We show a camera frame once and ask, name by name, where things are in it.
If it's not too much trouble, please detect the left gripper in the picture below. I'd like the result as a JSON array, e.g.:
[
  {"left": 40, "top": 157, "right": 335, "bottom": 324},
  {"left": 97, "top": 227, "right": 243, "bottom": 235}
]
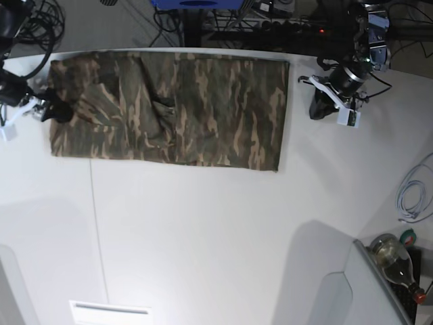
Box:
[{"left": 298, "top": 64, "right": 367, "bottom": 128}]

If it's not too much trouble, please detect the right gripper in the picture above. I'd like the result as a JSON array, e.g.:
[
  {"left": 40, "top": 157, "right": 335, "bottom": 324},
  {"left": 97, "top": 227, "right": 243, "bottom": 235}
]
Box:
[{"left": 1, "top": 88, "right": 74, "bottom": 141}]

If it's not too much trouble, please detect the camouflage t-shirt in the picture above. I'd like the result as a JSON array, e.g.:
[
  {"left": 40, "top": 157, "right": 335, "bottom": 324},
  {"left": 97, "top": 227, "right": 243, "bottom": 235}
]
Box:
[{"left": 48, "top": 51, "right": 290, "bottom": 171}]

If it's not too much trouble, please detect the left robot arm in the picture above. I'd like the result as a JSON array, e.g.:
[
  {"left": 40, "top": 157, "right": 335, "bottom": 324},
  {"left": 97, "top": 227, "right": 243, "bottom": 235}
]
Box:
[{"left": 298, "top": 1, "right": 392, "bottom": 128}]

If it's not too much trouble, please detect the black power strip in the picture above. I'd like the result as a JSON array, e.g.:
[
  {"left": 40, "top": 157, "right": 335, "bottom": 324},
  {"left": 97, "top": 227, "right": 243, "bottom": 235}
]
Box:
[{"left": 203, "top": 16, "right": 331, "bottom": 33}]

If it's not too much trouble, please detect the blue box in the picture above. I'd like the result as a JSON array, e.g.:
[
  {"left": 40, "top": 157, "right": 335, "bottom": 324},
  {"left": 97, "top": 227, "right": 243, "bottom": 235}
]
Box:
[{"left": 151, "top": 0, "right": 244, "bottom": 10}]

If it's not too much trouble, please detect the green tape roll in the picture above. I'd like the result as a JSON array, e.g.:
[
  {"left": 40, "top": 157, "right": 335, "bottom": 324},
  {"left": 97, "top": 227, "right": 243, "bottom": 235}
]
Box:
[{"left": 399, "top": 229, "right": 417, "bottom": 247}]

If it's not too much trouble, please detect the clear plastic bottle red cap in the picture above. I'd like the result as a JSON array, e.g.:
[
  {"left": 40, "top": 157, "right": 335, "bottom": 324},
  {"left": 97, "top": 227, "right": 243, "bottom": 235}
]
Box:
[{"left": 370, "top": 234, "right": 426, "bottom": 305}]

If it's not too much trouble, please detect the black cable coil on floor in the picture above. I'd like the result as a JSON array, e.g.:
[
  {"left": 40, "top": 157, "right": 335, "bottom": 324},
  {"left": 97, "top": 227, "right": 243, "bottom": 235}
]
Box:
[{"left": 13, "top": 0, "right": 67, "bottom": 51}]

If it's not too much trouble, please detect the white coiled cable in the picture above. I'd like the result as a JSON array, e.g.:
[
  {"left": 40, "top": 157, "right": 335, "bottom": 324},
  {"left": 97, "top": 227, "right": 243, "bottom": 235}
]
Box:
[{"left": 395, "top": 165, "right": 433, "bottom": 223}]

